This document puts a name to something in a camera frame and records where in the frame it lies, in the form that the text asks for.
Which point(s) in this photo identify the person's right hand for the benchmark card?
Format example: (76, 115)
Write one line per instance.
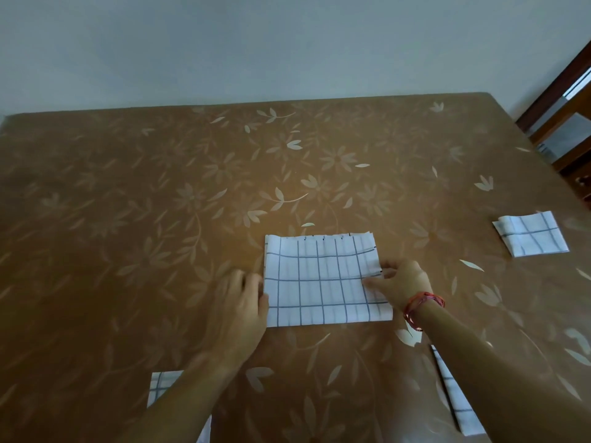
(406, 286)

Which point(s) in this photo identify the wooden chair with sticker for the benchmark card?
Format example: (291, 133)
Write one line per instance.
(577, 106)

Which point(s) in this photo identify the single grid paper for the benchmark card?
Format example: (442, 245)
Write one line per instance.
(323, 281)
(464, 410)
(159, 385)

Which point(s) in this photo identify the wooden table with floral cover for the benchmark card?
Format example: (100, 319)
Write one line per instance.
(92, 226)

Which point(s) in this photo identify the person's left forearm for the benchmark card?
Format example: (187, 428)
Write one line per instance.
(175, 406)

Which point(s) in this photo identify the person's left hand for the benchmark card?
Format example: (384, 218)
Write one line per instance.
(240, 318)

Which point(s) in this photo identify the person's right forearm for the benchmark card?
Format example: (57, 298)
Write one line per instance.
(508, 387)

